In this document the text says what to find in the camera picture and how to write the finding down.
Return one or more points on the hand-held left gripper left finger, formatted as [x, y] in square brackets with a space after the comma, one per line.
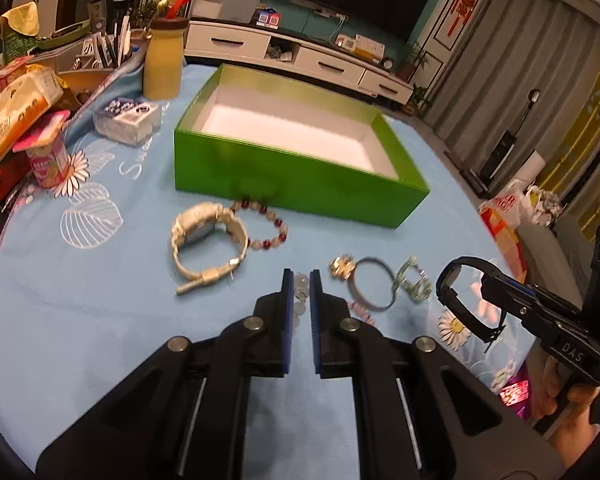
[287, 320]

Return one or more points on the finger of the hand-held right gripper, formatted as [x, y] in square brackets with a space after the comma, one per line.
[505, 305]
[517, 287]

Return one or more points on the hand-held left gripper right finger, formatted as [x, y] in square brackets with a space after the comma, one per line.
[316, 320]

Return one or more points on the black wrist band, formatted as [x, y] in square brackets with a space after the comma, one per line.
[452, 300]

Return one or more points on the white wrist watch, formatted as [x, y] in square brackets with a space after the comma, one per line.
[200, 230]

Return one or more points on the green cardboard box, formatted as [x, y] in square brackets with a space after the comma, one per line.
[300, 160]

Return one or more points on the person's right hand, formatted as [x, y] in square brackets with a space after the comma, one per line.
[580, 420]

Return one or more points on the dark metal bangle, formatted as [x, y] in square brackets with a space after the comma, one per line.
[354, 292]

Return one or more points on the red white plastic bag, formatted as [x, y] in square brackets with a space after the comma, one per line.
[520, 205]

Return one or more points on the upright vacuum cleaner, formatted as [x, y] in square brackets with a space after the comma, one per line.
[505, 155]

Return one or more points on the light blue printed tablecloth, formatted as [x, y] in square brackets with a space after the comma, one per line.
[105, 310]

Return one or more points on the grey curtain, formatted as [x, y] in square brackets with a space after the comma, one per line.
[520, 60]

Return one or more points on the potted green plant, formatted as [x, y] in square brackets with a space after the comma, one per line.
[415, 62]

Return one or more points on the white tissue pack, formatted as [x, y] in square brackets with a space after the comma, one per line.
[127, 120]

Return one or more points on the small table clock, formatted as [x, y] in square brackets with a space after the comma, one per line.
[388, 63]

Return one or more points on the white television cabinet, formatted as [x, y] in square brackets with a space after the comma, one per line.
[300, 52]

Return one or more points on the yellow plastic bottle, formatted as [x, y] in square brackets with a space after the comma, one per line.
[162, 60]

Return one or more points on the pink yogurt cup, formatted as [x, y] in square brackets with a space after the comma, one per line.
[47, 157]

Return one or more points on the red package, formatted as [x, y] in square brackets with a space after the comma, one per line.
[7, 180]

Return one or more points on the clear storage bin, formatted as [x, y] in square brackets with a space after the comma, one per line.
[225, 5]

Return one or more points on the desk organizer with pens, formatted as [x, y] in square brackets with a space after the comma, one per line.
[105, 50]

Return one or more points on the orange snack packet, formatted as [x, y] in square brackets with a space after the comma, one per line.
[15, 115]

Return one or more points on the yellow green cloth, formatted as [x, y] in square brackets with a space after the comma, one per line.
[20, 17]

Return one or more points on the red wall ornament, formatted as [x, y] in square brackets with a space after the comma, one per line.
[462, 7]

